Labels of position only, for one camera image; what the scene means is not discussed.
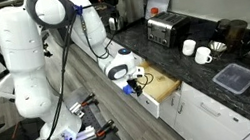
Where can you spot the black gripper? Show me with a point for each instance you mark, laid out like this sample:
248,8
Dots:
135,83

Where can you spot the white-front wooden drawer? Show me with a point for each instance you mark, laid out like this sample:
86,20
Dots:
162,84

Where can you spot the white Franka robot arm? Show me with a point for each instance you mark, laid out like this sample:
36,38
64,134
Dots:
26,62

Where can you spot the white closed drawer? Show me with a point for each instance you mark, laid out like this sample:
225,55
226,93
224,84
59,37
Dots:
211,104

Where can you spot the blue wrist attachment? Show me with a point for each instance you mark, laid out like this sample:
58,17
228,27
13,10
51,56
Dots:
128,90

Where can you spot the white mug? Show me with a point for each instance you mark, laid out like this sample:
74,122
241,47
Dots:
202,56
189,48

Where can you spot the silver black toaster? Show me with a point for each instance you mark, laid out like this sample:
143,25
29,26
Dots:
167,29

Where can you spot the steel coffee carafe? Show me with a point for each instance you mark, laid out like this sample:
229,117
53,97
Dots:
115,22

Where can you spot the metal funnel dripper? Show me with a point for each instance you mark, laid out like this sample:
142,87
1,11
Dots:
217,47

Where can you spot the fresh coffee whiteboard sign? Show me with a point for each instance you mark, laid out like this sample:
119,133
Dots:
158,0

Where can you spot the clear plastic container lid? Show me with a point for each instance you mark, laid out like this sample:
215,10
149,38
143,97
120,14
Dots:
235,79

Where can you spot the dark glass french press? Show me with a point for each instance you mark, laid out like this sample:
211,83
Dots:
238,33

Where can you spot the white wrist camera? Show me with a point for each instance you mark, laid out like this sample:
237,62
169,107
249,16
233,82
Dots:
138,72

